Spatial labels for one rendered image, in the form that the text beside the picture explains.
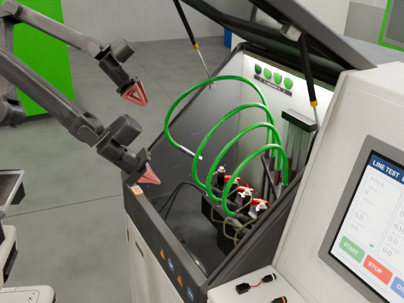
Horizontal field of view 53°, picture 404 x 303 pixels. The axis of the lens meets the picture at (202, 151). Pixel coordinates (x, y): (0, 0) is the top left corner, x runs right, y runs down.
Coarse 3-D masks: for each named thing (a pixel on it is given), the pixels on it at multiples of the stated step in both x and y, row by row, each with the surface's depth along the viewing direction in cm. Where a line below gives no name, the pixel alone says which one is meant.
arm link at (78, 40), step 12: (12, 12) 143; (24, 12) 145; (36, 12) 144; (36, 24) 144; (48, 24) 142; (60, 24) 141; (60, 36) 140; (72, 36) 139; (84, 36) 137; (84, 48) 136
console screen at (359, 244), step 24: (384, 144) 88; (360, 168) 93; (384, 168) 88; (360, 192) 93; (384, 192) 88; (336, 216) 99; (360, 216) 93; (384, 216) 88; (336, 240) 99; (360, 240) 93; (384, 240) 88; (336, 264) 99; (360, 264) 93; (384, 264) 88; (360, 288) 93; (384, 288) 88
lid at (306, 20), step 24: (192, 0) 140; (216, 0) 116; (240, 0) 98; (264, 0) 85; (288, 0) 80; (240, 24) 138; (264, 24) 114; (288, 24) 87; (312, 24) 85; (264, 48) 154; (288, 48) 124; (312, 48) 111; (336, 48) 92; (336, 72) 121
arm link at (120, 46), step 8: (120, 40) 134; (88, 48) 135; (96, 48) 134; (104, 48) 135; (112, 48) 135; (120, 48) 133; (128, 48) 133; (96, 56) 135; (120, 56) 134; (128, 56) 135
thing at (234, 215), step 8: (272, 144) 114; (256, 152) 112; (280, 152) 117; (248, 160) 111; (240, 168) 111; (232, 176) 112; (224, 192) 113; (224, 200) 114; (224, 208) 115; (232, 216) 118; (240, 216) 120
